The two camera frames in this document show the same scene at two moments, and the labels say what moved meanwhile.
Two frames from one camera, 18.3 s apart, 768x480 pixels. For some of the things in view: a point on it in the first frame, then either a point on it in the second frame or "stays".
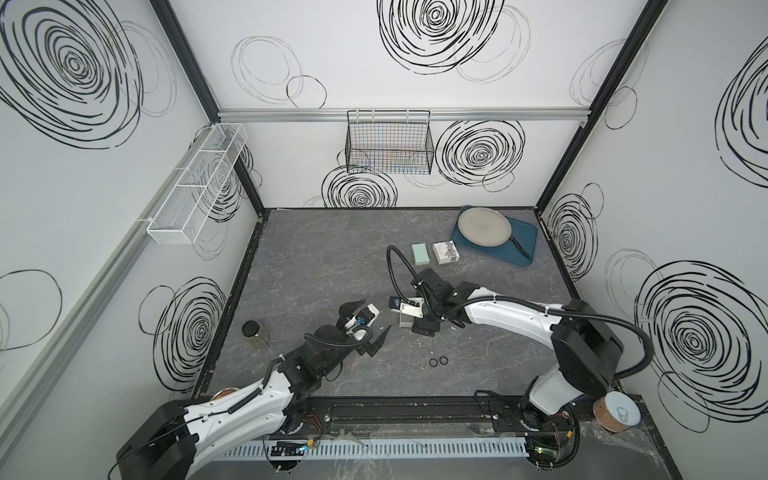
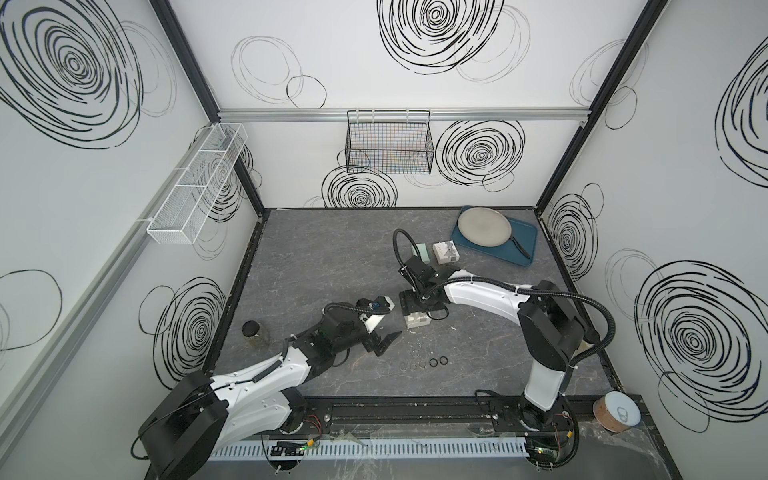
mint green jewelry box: (420, 254) stays
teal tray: (525, 233) stays
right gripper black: (423, 328) -> (406, 304)
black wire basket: (389, 142) stays
